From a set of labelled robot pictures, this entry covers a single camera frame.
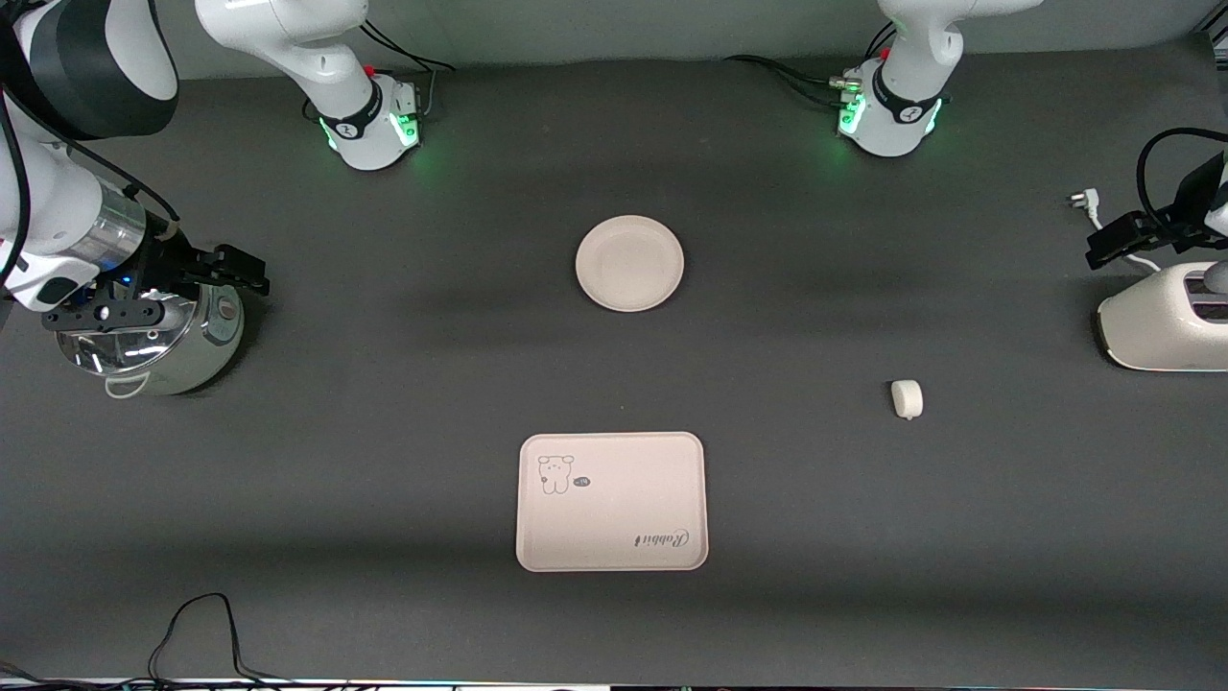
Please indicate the round beige plate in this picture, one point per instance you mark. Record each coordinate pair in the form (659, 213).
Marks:
(629, 263)

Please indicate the beige rectangular rabbit tray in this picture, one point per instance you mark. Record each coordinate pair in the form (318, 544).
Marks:
(614, 518)

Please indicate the white toaster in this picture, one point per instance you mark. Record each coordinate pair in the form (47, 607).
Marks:
(1156, 326)

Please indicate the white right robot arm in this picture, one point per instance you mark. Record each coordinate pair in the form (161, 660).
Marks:
(288, 34)

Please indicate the small white bun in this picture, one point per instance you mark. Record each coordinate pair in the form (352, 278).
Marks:
(907, 397)

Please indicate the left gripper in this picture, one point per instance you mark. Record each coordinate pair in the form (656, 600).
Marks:
(1205, 202)

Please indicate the steel pot with glass lid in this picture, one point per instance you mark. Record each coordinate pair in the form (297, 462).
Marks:
(173, 360)

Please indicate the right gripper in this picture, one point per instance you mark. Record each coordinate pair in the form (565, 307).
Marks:
(166, 264)

